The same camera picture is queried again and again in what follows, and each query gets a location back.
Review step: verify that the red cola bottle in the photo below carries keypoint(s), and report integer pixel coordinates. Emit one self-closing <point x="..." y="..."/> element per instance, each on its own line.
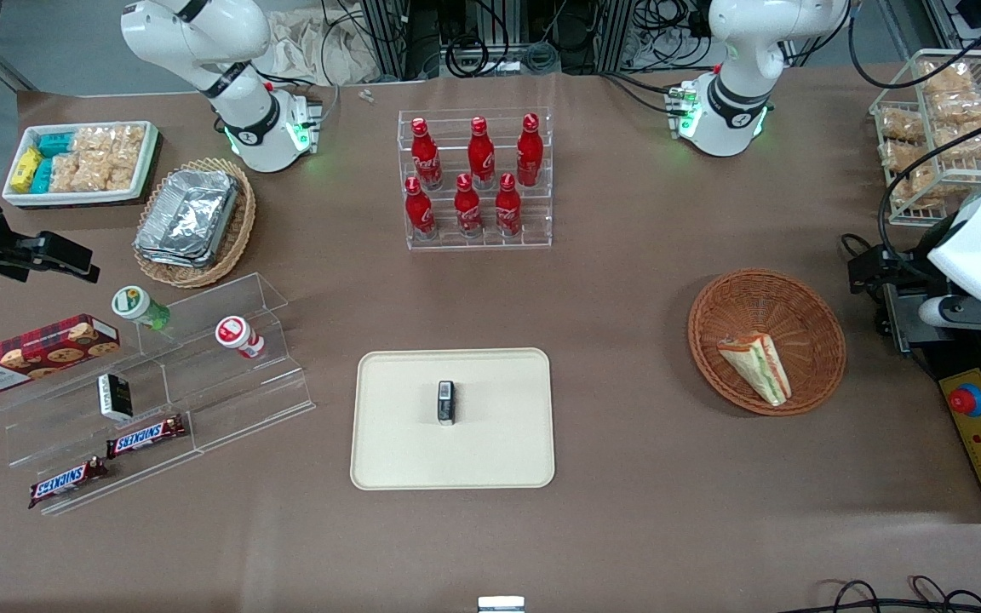
<point x="530" y="151"/>
<point x="419" y="211"/>
<point x="507" y="209"/>
<point x="467" y="209"/>
<point x="481" y="153"/>
<point x="427" y="157"/>

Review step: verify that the snickers chocolate bar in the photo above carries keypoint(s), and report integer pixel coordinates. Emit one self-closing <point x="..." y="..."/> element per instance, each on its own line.
<point x="66" y="483"/>
<point x="146" y="437"/>

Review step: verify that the clear bag of rice crackers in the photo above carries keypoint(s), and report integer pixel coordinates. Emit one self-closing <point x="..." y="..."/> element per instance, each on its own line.
<point x="120" y="153"/>
<point x="69" y="170"/>

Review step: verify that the crumpled white cloth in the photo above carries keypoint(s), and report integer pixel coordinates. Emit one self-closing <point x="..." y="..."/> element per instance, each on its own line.
<point x="303" y="47"/>

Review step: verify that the stack of foil trays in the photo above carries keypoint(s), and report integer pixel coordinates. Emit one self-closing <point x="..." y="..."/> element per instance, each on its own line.
<point x="188" y="217"/>

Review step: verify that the aluminium frame rack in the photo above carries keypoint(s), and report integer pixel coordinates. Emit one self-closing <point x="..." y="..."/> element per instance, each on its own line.
<point x="388" y="42"/>

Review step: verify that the round brown wicker basket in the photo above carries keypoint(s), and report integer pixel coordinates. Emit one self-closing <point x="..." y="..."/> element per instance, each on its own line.
<point x="763" y="298"/>

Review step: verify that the red tartan cookie box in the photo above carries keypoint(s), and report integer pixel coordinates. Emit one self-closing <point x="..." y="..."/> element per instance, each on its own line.
<point x="31" y="353"/>

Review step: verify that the clear bag of fried snacks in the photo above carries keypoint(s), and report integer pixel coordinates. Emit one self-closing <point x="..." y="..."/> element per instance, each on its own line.
<point x="912" y="183"/>
<point x="972" y="140"/>
<point x="959" y="106"/>
<point x="902" y="125"/>
<point x="949" y="78"/>

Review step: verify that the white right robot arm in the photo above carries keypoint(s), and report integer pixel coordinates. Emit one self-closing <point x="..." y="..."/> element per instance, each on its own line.
<point x="252" y="128"/>

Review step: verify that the oval tan wicker basket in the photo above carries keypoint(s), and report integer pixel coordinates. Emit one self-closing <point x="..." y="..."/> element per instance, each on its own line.
<point x="239" y="234"/>

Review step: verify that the clear acrylic stepped shelf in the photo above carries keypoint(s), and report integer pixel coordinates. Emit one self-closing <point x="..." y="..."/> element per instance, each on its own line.
<point x="235" y="409"/>

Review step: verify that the yellow snack pack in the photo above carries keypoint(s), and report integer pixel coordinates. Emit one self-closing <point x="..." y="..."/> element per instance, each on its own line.
<point x="26" y="169"/>

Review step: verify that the black machine base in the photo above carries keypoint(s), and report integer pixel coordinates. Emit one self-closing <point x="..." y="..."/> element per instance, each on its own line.
<point x="967" y="349"/>

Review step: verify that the small black box with label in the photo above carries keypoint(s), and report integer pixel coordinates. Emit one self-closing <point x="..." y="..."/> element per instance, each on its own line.
<point x="446" y="404"/>

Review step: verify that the white rectangular snack bin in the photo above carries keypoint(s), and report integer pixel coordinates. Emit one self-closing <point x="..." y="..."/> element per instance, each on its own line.
<point x="82" y="197"/>

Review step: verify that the small black and white box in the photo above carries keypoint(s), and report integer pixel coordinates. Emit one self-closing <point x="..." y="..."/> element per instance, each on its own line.
<point x="116" y="397"/>

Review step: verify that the red capped drink bottle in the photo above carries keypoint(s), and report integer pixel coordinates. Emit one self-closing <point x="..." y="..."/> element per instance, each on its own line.
<point x="235" y="334"/>

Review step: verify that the triangle sandwich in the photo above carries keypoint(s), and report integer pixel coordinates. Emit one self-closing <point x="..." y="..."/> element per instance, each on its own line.
<point x="759" y="366"/>

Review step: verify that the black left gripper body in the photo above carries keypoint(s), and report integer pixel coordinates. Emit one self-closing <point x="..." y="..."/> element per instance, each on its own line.
<point x="901" y="271"/>

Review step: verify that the beige plastic serving tray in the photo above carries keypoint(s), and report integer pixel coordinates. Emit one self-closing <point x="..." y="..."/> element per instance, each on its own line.
<point x="405" y="451"/>

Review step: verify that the clear acrylic bottle rack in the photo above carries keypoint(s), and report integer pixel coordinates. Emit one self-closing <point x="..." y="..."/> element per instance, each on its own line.
<point x="533" y="230"/>

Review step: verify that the teal snack pack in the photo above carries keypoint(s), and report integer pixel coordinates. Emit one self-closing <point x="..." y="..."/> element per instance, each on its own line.
<point x="42" y="176"/>
<point x="56" y="143"/>

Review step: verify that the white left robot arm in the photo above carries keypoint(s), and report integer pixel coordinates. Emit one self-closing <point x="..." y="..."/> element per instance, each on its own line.
<point x="737" y="111"/>

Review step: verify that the green capped drink bottle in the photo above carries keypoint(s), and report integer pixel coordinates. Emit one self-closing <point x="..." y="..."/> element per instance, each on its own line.
<point x="134" y="305"/>

